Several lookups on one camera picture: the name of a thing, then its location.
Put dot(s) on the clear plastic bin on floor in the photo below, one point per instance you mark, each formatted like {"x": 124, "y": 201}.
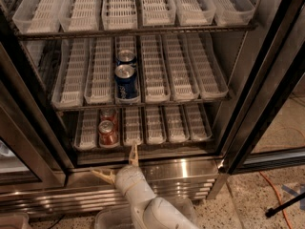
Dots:
{"x": 120, "y": 217}

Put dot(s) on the blue pepsi can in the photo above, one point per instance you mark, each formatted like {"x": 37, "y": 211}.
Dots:
{"x": 125, "y": 78}
{"x": 126, "y": 57}

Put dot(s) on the bottom shelf tray five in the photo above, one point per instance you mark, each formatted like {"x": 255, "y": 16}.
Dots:
{"x": 177, "y": 128}

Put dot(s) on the top shelf tray one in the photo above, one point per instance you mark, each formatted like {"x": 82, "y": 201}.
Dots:
{"x": 37, "y": 16}

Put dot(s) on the front blue pepsi can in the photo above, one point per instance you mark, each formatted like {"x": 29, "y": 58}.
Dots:
{"x": 125, "y": 78}

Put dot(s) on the bottom shelf tray three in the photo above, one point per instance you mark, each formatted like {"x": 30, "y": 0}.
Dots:
{"x": 132, "y": 126}

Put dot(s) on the middle shelf tray three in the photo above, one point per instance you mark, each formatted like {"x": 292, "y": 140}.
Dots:
{"x": 127, "y": 43}

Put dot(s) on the middle shelf tray four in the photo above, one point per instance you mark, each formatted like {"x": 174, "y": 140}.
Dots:
{"x": 156, "y": 83}

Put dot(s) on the fridge door right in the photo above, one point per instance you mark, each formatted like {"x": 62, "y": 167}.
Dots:
{"x": 270, "y": 64}

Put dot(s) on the bottom shelf tray one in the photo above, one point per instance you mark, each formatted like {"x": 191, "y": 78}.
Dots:
{"x": 86, "y": 131}

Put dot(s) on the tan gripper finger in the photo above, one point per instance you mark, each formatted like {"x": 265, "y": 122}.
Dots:
{"x": 108, "y": 175}
{"x": 133, "y": 157}

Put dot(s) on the rear blue pepsi can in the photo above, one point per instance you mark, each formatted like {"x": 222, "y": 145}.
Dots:
{"x": 126, "y": 57}

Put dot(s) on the middle shelf tray six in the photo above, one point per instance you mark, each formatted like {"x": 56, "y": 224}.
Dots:
{"x": 210, "y": 80}

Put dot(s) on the black stand leg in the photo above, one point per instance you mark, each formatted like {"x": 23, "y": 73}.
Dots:
{"x": 272, "y": 211}

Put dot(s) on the shelf tray four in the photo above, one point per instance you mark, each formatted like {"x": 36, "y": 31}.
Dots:
{"x": 155, "y": 125}
{"x": 158, "y": 12}
{"x": 156, "y": 83}

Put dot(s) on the bottom shelf tray two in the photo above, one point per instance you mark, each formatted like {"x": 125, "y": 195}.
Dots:
{"x": 108, "y": 128}

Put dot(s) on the small clear container corner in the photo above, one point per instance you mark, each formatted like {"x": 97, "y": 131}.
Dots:
{"x": 14, "y": 221}

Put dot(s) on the top shelf tray four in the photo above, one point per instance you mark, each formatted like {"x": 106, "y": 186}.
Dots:
{"x": 158, "y": 12}

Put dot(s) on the shelf tray two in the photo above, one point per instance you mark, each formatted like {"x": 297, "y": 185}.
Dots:
{"x": 108, "y": 128}
{"x": 98, "y": 88}
{"x": 80, "y": 15}

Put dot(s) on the bottom shelf tray six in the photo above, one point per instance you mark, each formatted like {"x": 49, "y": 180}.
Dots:
{"x": 198, "y": 123}

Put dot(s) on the top shelf tray three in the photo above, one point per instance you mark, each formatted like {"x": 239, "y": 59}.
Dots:
{"x": 119, "y": 15}

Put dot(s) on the shelf tray three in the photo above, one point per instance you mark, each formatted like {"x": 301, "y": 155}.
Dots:
{"x": 127, "y": 43}
{"x": 132, "y": 126}
{"x": 119, "y": 15}

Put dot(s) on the red coke can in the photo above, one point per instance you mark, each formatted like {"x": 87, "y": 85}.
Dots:
{"x": 107, "y": 133}
{"x": 109, "y": 114}

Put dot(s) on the top shelf tray two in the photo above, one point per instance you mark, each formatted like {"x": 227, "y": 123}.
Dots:
{"x": 80, "y": 15}

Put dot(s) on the top shelf tray five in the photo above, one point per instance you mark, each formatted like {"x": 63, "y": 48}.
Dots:
{"x": 195, "y": 12}

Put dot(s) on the top shelf tray six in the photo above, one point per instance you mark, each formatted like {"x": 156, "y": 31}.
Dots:
{"x": 233, "y": 12}

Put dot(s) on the shelf tray one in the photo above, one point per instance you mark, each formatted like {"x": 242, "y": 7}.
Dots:
{"x": 37, "y": 16}
{"x": 70, "y": 83}
{"x": 86, "y": 131}

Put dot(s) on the middle shelf tray five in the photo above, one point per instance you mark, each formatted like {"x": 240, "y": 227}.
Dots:
{"x": 182, "y": 80}

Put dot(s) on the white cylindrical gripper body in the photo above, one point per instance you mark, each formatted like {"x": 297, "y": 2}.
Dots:
{"x": 128, "y": 178}

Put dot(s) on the fridge door left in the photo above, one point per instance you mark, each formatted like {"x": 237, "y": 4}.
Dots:
{"x": 25, "y": 131}

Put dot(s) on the middle shelf tray two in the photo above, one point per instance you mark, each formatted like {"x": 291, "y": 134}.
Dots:
{"x": 98, "y": 88}

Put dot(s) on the bottom shelf tray four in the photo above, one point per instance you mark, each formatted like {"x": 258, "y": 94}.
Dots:
{"x": 155, "y": 125}

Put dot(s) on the stainless steel fridge base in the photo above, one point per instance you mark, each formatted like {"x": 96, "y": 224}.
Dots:
{"x": 191, "y": 178}

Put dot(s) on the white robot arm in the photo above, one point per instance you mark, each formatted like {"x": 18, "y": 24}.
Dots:
{"x": 148, "y": 210}

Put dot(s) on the fridge door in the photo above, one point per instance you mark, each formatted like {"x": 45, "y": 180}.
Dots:
{"x": 270, "y": 64}
{"x": 25, "y": 131}

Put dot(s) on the shelf tray six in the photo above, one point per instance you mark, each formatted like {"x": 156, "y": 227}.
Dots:
{"x": 198, "y": 123}
{"x": 210, "y": 80}
{"x": 233, "y": 12}

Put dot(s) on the shelf tray five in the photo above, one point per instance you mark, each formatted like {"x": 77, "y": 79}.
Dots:
{"x": 177, "y": 128}
{"x": 182, "y": 80}
{"x": 195, "y": 12}

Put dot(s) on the middle shelf tray one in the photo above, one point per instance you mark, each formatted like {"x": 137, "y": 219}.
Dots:
{"x": 70, "y": 83}

